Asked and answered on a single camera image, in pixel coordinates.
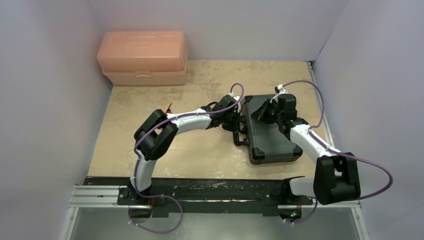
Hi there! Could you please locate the pink plastic storage box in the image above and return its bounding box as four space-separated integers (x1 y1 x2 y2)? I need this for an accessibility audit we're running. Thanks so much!
96 31 189 86

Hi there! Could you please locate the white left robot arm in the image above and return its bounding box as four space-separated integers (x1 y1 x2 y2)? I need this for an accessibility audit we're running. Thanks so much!
129 93 244 205

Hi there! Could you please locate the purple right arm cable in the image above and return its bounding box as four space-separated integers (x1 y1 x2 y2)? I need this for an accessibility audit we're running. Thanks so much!
274 80 394 226

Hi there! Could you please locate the red utility knife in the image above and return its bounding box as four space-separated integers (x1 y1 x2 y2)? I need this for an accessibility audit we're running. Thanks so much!
165 103 172 114

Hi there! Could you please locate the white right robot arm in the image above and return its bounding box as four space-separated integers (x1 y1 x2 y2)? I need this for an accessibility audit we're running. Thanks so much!
251 93 361 205

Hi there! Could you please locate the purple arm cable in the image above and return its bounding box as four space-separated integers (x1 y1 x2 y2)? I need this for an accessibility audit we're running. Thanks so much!
127 82 245 235
274 80 394 226

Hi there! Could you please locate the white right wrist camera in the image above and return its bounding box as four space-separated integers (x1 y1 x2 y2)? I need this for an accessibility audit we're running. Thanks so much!
270 84 288 103

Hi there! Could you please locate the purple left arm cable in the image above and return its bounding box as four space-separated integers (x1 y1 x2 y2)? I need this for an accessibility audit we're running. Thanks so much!
127 82 245 235

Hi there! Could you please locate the black poker set case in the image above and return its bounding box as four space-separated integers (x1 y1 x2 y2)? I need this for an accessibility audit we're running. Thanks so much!
233 94 303 165

